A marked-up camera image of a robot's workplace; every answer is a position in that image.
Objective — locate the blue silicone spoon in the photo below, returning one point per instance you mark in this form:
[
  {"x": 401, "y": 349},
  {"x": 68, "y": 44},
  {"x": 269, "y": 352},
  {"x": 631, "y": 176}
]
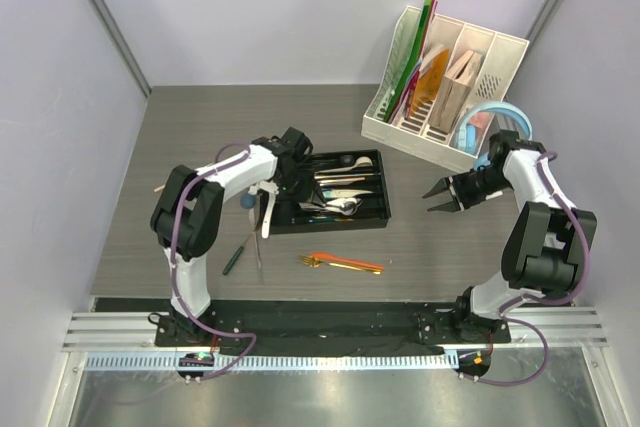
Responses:
[{"x": 248, "y": 201}]

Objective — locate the green handled fork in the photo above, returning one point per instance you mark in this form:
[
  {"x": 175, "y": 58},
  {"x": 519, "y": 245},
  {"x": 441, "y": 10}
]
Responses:
[{"x": 236, "y": 255}]

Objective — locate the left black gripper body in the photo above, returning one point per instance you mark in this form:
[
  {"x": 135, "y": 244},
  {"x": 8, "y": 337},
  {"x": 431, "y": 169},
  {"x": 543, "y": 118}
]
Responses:
[{"x": 297, "y": 187}]

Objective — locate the steel chopstick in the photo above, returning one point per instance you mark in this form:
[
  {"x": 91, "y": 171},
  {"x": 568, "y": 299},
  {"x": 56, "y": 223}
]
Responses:
[{"x": 255, "y": 230}]

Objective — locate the orange plastic utensil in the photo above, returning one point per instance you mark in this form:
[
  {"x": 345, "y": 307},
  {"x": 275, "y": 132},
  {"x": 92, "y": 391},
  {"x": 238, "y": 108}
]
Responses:
[{"x": 345, "y": 260}]

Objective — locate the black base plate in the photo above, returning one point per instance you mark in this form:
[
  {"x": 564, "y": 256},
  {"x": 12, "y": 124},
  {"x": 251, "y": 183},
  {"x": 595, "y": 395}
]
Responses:
[{"x": 327, "y": 328}]

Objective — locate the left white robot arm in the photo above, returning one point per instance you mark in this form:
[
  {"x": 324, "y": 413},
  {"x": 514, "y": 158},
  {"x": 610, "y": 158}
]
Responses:
[{"x": 187, "y": 215}]

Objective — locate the beige wooden spoon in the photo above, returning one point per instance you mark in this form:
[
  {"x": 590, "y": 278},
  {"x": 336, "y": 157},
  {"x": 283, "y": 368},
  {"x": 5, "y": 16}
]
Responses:
[{"x": 360, "y": 162}]

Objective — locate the steel spoon wooden handle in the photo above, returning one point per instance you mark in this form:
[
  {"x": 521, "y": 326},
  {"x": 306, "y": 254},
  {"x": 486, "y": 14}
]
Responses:
[{"x": 325, "y": 209}]

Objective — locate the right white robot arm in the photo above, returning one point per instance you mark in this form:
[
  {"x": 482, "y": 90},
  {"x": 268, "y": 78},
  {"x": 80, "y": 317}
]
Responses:
[{"x": 546, "y": 258}]

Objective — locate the black utensil tray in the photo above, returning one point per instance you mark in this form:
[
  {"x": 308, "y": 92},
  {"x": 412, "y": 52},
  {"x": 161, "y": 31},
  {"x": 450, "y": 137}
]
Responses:
[{"x": 353, "y": 186}]

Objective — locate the large white rice spoon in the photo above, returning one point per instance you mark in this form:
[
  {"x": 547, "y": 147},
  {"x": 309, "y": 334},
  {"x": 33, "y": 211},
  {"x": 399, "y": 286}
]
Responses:
[{"x": 272, "y": 190}]

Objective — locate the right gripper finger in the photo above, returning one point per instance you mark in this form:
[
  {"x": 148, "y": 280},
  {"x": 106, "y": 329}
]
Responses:
[
  {"x": 450, "y": 206},
  {"x": 442, "y": 186}
]

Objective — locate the orange book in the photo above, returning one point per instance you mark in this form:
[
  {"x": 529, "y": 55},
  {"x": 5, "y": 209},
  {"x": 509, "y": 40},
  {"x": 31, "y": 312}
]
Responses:
[{"x": 425, "y": 86}]

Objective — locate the steel spoon in tray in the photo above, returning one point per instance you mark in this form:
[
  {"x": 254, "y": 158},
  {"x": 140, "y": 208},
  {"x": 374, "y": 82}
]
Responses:
[{"x": 351, "y": 205}]

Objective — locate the green folder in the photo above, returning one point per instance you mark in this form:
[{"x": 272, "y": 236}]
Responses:
[{"x": 414, "y": 58}]

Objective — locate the chopsticks in tray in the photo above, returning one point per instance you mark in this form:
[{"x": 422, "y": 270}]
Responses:
[{"x": 347, "y": 179}]

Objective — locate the light blue headphones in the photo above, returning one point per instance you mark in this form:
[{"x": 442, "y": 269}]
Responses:
[{"x": 495, "y": 122}]

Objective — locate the white file organizer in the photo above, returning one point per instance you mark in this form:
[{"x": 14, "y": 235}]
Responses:
[{"x": 502, "y": 56}]

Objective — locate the gold fork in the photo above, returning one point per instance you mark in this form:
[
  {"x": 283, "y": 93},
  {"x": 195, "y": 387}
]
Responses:
[{"x": 306, "y": 260}]

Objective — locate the tan book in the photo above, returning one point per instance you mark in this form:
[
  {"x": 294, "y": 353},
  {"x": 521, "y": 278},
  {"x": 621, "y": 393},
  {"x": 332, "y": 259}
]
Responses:
[{"x": 454, "y": 90}]

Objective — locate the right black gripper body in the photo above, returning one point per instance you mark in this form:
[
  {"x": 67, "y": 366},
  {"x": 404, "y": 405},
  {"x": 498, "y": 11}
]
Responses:
[{"x": 472, "y": 187}]

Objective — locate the beige sheathed knife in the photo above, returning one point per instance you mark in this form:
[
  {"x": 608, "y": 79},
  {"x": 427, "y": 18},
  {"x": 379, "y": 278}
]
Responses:
[{"x": 344, "y": 193}]

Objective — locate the black measuring scoop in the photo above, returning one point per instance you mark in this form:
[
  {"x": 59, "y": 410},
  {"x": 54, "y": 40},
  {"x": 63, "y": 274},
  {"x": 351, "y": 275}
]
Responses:
[{"x": 333, "y": 162}]

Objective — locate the gold knife green handle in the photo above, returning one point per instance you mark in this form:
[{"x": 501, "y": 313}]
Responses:
[{"x": 333, "y": 219}]

